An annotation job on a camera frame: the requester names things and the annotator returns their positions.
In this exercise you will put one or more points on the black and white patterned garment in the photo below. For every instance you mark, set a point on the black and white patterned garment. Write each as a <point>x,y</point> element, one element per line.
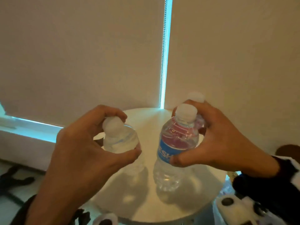
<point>276,189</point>

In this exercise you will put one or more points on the white window sill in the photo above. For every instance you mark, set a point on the white window sill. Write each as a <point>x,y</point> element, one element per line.
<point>28,128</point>

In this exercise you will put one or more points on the blue label water bottle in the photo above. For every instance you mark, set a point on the blue label water bottle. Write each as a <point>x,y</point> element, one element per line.
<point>174,140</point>

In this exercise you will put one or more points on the person's right forearm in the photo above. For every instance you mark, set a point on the person's right forearm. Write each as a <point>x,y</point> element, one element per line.
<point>267,165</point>

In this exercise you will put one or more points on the person's left forearm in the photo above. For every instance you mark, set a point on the person's left forearm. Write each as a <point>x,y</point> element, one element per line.
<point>58,203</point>

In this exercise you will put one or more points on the brown rounded object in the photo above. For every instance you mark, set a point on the brown rounded object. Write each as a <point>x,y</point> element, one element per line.
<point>289,152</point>

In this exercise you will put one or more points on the clear water bottle white cap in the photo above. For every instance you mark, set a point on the clear water bottle white cap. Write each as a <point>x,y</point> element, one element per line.
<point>195,97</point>

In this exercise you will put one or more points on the beige roller blind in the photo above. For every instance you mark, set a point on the beige roller blind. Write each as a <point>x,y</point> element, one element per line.
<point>234,56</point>
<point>82,51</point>

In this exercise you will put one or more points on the clear unlabelled water bottle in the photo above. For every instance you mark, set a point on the clear unlabelled water bottle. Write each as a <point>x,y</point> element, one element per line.
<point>119,140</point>

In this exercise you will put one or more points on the person's left thumb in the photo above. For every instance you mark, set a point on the person's left thumb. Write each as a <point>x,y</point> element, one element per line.
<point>124,156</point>

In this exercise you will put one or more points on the person's right hand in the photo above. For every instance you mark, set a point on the person's right hand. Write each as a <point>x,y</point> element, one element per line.
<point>225,142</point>

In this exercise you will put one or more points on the person's right thumb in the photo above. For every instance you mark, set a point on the person's right thumb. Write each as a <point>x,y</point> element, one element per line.
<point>187,158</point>

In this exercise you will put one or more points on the person's left hand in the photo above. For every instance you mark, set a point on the person's left hand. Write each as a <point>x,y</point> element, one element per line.
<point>77,152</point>

